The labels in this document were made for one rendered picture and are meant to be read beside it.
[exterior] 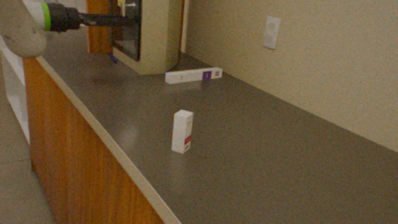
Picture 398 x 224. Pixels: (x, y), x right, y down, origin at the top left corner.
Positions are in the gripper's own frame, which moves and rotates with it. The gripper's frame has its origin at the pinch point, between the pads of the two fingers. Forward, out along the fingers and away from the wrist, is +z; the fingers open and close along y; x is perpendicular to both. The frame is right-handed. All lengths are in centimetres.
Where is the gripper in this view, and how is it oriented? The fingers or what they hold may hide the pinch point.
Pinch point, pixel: (122, 20)
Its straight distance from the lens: 148.5
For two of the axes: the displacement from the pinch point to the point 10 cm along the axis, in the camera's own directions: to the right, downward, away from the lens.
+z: 8.4, -1.2, 5.3
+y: -5.3, -3.7, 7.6
